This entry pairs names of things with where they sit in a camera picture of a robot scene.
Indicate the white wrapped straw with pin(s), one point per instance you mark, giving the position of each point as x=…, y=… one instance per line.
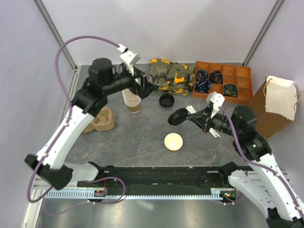
x=212, y=131

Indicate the brown paper bag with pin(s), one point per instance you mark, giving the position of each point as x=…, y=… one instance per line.
x=274, y=105

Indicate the orange compartment tray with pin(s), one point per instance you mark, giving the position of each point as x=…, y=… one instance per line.
x=239, y=76

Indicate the single brown paper cup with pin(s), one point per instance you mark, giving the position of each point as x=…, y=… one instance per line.
x=173, y=142

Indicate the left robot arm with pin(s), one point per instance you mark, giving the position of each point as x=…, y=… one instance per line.
x=103, y=80

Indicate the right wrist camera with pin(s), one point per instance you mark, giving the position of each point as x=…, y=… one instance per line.
x=216, y=99

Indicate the dark rolled band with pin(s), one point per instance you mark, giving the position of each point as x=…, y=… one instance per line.
x=202, y=75

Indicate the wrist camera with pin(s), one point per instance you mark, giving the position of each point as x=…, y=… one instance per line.
x=216, y=99
x=129, y=57

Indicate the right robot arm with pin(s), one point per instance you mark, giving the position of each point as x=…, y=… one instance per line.
x=278, y=202

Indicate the slotted cable duct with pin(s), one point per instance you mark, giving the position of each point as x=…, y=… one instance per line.
x=94, y=195

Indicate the black plastic cup lid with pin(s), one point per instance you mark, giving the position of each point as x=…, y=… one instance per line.
x=178, y=117

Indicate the yellow black rolled band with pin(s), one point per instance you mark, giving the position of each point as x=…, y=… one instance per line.
x=230, y=90

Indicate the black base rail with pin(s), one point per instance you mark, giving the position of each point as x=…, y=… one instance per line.
x=163, y=180

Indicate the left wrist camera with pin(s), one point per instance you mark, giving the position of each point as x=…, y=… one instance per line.
x=129, y=57

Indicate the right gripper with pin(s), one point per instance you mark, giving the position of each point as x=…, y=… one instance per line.
x=203, y=117

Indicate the camouflage folded cloth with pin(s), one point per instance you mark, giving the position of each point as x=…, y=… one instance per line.
x=171, y=77

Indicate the stack of paper cups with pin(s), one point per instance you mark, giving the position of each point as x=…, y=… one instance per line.
x=131, y=100

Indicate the cardboard cup carrier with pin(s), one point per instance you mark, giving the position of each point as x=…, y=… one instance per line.
x=104, y=121

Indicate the blue striped rolled band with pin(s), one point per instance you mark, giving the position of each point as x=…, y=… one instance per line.
x=203, y=86

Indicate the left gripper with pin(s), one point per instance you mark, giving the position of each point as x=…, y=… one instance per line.
x=146, y=88

